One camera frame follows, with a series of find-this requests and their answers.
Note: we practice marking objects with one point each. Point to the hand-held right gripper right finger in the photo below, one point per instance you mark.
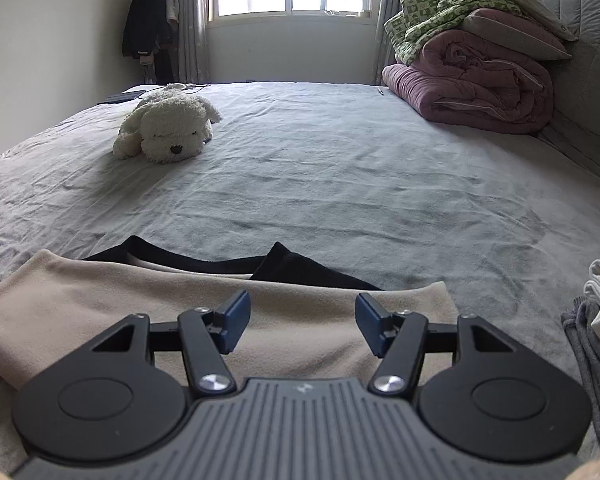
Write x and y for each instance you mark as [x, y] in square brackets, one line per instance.
[371, 323]

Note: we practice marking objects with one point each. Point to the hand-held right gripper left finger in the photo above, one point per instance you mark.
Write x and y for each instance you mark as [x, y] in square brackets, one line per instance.
[235, 321]

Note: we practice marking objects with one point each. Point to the beige sweatshirt with black sleeves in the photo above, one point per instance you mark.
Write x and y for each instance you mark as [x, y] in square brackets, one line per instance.
[80, 310]

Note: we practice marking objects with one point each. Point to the grey bed sheet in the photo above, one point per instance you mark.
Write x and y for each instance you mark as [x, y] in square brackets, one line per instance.
[330, 175]

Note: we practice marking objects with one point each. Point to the dark tablet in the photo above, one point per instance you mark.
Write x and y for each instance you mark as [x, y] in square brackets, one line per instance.
[125, 96]

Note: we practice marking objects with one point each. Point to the white plush dog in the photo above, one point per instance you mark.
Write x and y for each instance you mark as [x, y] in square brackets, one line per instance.
[170, 120]

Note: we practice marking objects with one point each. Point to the grey folded garment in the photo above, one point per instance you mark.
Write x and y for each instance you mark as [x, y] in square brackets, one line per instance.
[592, 375]

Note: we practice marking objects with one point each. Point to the folded pink quilt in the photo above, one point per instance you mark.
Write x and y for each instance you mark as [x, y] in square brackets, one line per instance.
[480, 90]

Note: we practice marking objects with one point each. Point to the hanging dark coat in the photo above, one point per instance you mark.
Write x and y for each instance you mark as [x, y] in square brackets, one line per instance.
[145, 15]

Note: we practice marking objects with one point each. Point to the green patterned blanket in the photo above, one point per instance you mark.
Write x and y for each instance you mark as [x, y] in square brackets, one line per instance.
[430, 15]

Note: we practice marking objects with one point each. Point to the mauve grey pillow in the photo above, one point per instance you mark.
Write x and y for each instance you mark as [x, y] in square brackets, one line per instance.
[520, 35]

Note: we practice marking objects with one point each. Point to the grey quilted headboard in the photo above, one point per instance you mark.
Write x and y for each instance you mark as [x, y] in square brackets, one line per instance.
[590, 70]

